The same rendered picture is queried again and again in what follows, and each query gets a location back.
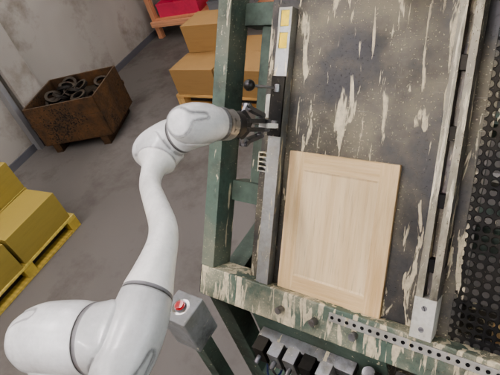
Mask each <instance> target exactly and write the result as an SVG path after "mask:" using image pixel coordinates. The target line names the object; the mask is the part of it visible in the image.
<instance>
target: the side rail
mask: <svg viewBox="0 0 500 375"><path fill-rule="evenodd" d="M249 2H250V0H219V7H218V18H217V40H216V52H215V64H214V87H213V98H212V104H213V105H215V106H220V107H225V108H228V109H234V110H235V111H239V110H241V109H242V99H243V80H244V70H245V60H246V40H247V30H248V27H246V26H245V19H246V4H247V3H249ZM238 148H239V139H238V138H234V139H232V140H230V141H215V142H214V143H211V144H209V156H208V178H207V190H206V202H205V224H204V237H203V248H202V264H203V265H206V266H210V267H212V268H214V267H216V266H219V265H222V264H224V263H227V262H229V261H230V256H231V236H232V226H233V216H234V200H233V199H232V188H233V180H234V179H236V177H237V158H238Z"/></svg>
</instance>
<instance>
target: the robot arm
mask: <svg viewBox="0 0 500 375"><path fill-rule="evenodd" d="M242 106H243V108H242V109H241V110H239V111H235V110H234V109H228V108H225V107H220V106H215V105H213V104H210V103H200V102H190V103H183V104H181V105H178V106H176V107H174V108H173V109H171V110H170V112H169V114H168V116H167V119H166V120H163V121H160V122H158V123H157V124H154V125H153V126H151V127H150V128H148V129H146V130H145V131H143V132H142V133H141V134H140V135H139V136H138V137H137V138H136V140H135V142H134V144H133V146H132V156H133V158H134V159H135V161H136V162H137V163H138V164H139V165H140V166H141V173H140V178H139V190H140V194H141V199H142V202H143V205H144V210H145V214H146V216H147V221H148V226H149V233H148V237H147V241H146V243H145V246H144V248H143V250H142V252H141V254H140V255H139V257H138V259H137V260H136V262H135V265H134V266H133V268H132V270H131V271H130V273H129V274H128V276H127V277H126V280H125V281H124V283H123V285H122V287H121V289H120V291H119V293H118V296H117V298H116V299H111V300H108V301H100V302H97V301H88V300H60V301H49V302H45V303H41V304H37V305H36V306H33V307H31V308H29V309H27V310H25V311H24V312H23V313H22V314H21V315H20V316H18V317H17V318H16V319H14V320H13V321H12V323H11V324H10V326H9V327H8V329H7V332H6V334H5V337H4V352H5V354H6V357H7V358H8V359H9V361H10V362H11V363H12V365H13V366H14V367H15V368H17V369H18V370H19V371H21V372H23V373H27V374H28V375H149V374H150V372H151V370H152V369H153V366H154V364H155V363H156V360H157V358H158V355H159V353H160V350H161V347H162V345H163V342H164V337H165V335H166V332H167V328H168V324H169V321H170V311H171V306H172V302H173V290H174V278H175V270H176V258H177V252H178V244H179V230H178V225H177V221H176V217H175V215H174V213H173V210H172V208H171V207H170V203H169V202H168V200H167V197H166V196H165V193H164V191H163V189H162V187H161V180H162V179H163V176H164V175H166V174H169V173H172V172H173V171H174V169H175V167H176V166H177V164H178V163H179V162H180V161H181V160H182V159H183V158H184V154H185V153H187V152H189V151H191V150H195V149H196V148H199V147H203V146H206V145H209V144H211V143H214V142H215V141H230V140H232V139H234V138H238V139H240V143H239V145H240V146H242V147H247V146H248V145H250V143H252V142H254V141H257V140H259V139H261V138H263V137H264V134H263V133H264V132H269V131H270V128H278V124H274V123H271V120H270V119H265V117H266V113H264V112H261V111H260V110H259V109H256V108H254V107H253V106H252V104H251V103H242ZM247 111H248V112H250V113H252V114H253V115H256V116H258V117H259V118H251V117H250V116H249V114H248V112H247ZM251 123H259V127H251ZM250 132H257V133H255V134H253V135H250V136H249V137H246V136H247V135H248V134H249V133H250Z"/></svg>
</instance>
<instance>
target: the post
mask: <svg viewBox="0 0 500 375"><path fill-rule="evenodd" d="M197 353H198V354H199V355H200V357H201V358H202V360H203V362H204V363H205V364H206V366H207V367H208V370H209V371H210V372H211V374H212V375H234V373H233V372H232V370H231V369H230V367H229V365H228V363H227V362H226V360H225V358H224V356H223V355H222V353H221V352H220V350H219V348H218V347H217V345H216V343H215V341H214V340H213V338H212V337H210V338H209V340H208V342H207V343H206V345H205V346H204V347H203V349H202V351H201V352H199V351H197Z"/></svg>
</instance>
